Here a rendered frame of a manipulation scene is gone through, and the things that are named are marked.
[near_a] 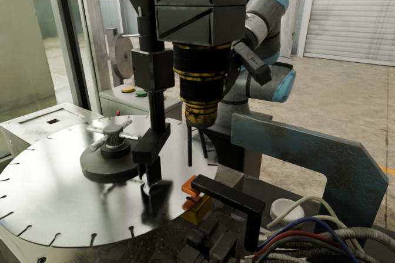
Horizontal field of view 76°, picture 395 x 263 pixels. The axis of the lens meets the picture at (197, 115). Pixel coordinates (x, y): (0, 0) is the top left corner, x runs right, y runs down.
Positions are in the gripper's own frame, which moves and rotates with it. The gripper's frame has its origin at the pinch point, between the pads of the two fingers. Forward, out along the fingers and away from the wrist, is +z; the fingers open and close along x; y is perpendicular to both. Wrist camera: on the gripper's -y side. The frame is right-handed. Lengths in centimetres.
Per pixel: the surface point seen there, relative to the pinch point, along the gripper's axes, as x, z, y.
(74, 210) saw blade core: 11.8, 25.2, -6.7
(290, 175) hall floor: -149, -46, 27
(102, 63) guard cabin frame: -2.0, -2.6, 49.6
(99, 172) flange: 9.7, 20.5, -2.9
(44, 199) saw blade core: 12.9, 26.9, -2.1
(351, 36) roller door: -347, -436, 128
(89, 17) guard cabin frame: 11, -9, 49
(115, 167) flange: 8.6, 18.6, -3.4
